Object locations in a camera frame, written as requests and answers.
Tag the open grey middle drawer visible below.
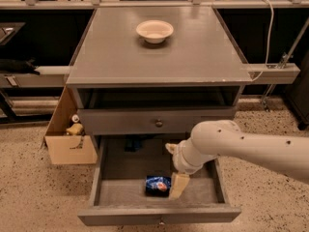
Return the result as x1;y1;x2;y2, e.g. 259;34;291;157
78;135;241;226

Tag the open cardboard box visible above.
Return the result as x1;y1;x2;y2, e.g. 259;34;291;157
44;87;98;164

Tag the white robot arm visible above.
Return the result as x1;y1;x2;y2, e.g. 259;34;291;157
165;120;309;200

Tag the closed grey top drawer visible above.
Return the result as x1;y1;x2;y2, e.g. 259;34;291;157
77;106;236;135

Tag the grey metal rail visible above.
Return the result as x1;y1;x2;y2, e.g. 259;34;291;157
0;63;300;88

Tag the yellow object in box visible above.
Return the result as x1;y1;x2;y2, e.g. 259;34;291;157
66;123;84;135

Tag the blue pepsi can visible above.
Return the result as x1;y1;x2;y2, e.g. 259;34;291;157
145;176;171;196

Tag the white hanging cable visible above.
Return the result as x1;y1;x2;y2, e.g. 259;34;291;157
252;0;275;82

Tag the black cloth on rail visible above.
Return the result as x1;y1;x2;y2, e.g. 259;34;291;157
0;59;40;75

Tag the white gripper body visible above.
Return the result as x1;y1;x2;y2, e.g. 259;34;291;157
172;139;207;175

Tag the blue object under cabinet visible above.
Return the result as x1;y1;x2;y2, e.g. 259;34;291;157
125;135;142;152

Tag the grey drawer cabinet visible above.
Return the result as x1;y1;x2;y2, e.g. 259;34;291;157
68;7;251;144

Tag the round brass drawer knob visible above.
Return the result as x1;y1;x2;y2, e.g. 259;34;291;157
155;119;163;128

